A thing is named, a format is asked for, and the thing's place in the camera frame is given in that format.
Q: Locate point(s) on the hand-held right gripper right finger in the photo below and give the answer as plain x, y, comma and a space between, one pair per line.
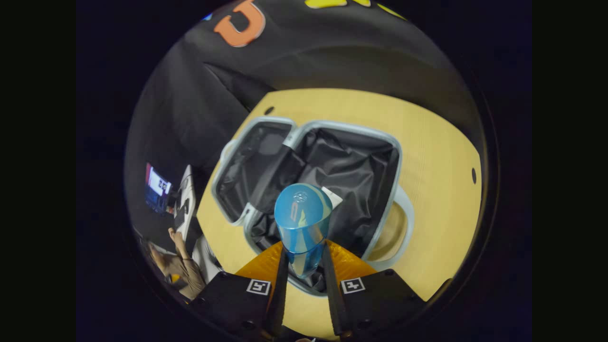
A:
331, 294

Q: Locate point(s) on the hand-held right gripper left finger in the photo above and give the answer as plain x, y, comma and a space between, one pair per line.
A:
280, 294

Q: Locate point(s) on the blue capped bottle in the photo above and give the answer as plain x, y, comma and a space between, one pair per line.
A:
301, 213

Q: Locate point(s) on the light blue suitcase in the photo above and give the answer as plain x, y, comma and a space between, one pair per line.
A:
351, 161

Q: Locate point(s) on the white desk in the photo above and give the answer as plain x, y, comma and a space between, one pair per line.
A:
187, 190

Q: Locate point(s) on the computer monitor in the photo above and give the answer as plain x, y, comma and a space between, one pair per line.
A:
159, 183

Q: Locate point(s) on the black backdrop cloth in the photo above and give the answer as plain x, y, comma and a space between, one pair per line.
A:
308, 47

